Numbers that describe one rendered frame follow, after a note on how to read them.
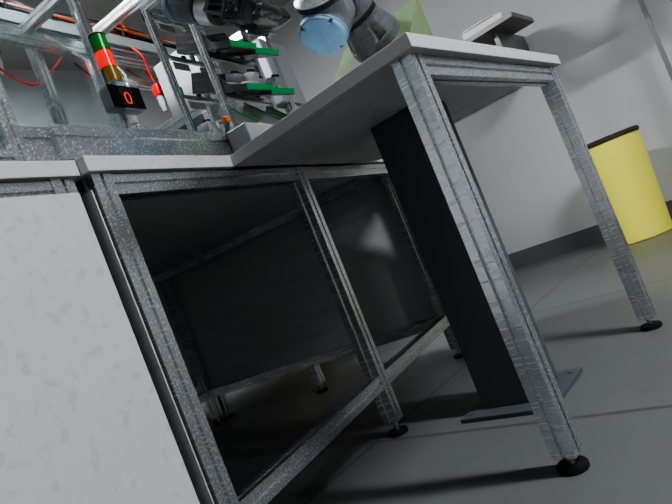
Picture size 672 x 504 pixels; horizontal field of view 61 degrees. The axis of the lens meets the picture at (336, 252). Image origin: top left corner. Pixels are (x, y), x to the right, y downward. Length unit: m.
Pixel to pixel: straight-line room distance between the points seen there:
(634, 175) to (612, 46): 0.99
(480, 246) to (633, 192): 2.69
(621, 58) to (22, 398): 3.97
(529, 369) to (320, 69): 4.51
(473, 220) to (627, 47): 3.31
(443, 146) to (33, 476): 0.83
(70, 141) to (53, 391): 0.50
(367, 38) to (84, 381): 1.09
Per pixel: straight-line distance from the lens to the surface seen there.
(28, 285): 0.98
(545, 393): 1.14
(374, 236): 2.41
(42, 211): 1.04
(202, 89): 2.20
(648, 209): 3.76
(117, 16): 3.20
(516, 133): 4.50
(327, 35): 1.45
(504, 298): 1.09
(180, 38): 2.29
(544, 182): 4.46
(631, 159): 3.74
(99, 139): 1.27
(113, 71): 1.86
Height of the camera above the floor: 0.51
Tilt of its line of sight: 2 degrees up
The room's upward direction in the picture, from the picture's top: 22 degrees counter-clockwise
